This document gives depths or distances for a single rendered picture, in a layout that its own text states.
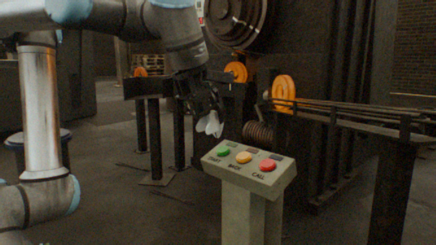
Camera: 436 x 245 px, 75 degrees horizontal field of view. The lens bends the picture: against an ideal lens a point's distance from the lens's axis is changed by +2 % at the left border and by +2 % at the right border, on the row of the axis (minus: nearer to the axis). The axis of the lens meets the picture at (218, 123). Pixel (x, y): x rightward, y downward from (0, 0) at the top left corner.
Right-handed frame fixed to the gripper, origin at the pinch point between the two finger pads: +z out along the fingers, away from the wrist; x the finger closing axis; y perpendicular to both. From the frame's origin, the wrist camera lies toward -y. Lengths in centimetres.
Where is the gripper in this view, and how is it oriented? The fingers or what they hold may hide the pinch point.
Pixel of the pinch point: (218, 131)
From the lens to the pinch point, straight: 76.4
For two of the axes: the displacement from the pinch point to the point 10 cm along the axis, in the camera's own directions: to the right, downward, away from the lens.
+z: 2.4, 8.6, 4.5
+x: 7.1, 1.6, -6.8
